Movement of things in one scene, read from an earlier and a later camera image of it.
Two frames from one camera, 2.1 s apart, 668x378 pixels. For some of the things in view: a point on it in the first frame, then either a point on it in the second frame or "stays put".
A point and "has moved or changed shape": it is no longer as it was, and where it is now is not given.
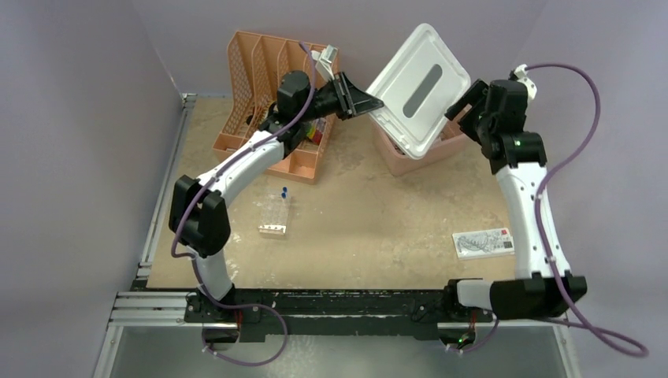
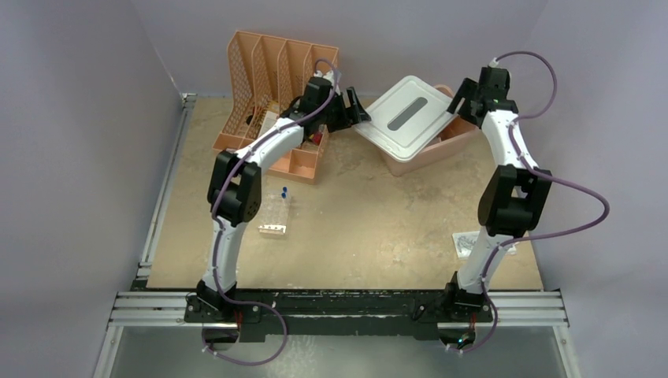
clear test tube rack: (274, 215) stays put
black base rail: (334, 311) stays put
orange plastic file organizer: (255, 64) stays put
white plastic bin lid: (418, 83) has moved or changed shape
